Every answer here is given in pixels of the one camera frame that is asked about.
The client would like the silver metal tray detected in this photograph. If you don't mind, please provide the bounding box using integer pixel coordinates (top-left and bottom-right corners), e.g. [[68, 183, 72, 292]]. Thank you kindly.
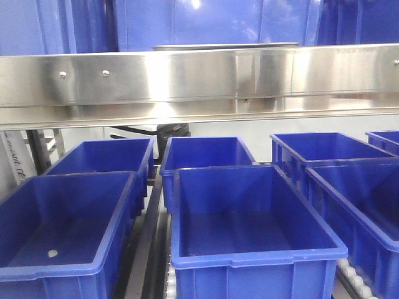
[[152, 42, 300, 51]]

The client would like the blue bin back centre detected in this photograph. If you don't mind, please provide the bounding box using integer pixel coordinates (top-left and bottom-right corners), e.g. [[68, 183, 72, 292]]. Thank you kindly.
[[160, 136, 255, 214]]

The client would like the blue bin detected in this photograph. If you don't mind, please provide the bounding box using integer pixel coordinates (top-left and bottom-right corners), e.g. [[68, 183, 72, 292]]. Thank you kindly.
[[160, 136, 255, 214], [1, 171, 139, 298], [171, 165, 348, 298], [270, 132, 398, 181], [43, 137, 156, 187], [306, 163, 398, 298], [365, 130, 399, 155]]

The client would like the blue bin back left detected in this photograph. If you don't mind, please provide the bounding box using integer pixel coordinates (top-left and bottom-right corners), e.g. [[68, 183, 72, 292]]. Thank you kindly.
[[43, 137, 156, 187]]

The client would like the blue bin front centre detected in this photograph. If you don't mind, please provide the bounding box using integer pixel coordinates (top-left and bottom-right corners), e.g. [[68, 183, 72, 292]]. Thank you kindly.
[[171, 165, 348, 298]]

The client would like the blue bin back right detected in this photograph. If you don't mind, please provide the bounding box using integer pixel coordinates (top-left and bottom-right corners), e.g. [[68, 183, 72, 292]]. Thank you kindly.
[[270, 132, 398, 181]]

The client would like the large blue crate upper left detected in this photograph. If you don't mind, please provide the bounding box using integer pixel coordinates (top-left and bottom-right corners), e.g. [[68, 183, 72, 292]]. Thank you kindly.
[[113, 1, 324, 52]]

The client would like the large blue crate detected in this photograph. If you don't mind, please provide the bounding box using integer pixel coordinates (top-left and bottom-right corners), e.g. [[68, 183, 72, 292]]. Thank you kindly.
[[113, 1, 324, 52], [317, 0, 398, 45]]

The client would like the blue bin front left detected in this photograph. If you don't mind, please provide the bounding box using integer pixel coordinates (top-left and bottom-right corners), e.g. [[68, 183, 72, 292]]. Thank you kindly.
[[1, 171, 139, 298]]

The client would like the blue bin front right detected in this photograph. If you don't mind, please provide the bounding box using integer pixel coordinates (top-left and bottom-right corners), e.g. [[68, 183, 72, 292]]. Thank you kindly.
[[306, 163, 398, 298]]

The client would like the blue bin far right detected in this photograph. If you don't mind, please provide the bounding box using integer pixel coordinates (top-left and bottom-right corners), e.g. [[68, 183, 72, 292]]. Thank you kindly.
[[365, 130, 399, 155]]

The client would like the large blue crate upper right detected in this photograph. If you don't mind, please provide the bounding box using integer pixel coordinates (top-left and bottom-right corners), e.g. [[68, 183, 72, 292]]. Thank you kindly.
[[317, 0, 398, 45]]

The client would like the black bracket under shelf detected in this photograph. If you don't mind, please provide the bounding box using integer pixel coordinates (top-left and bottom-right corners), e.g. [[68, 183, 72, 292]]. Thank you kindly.
[[112, 123, 191, 164]]

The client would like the stainless steel shelf rail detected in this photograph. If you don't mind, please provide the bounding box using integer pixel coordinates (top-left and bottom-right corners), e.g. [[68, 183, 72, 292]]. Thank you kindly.
[[1, 44, 398, 130]]

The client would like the steel ladder frame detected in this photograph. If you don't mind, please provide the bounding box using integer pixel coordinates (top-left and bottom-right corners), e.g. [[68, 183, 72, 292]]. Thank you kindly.
[[25, 129, 66, 175]]

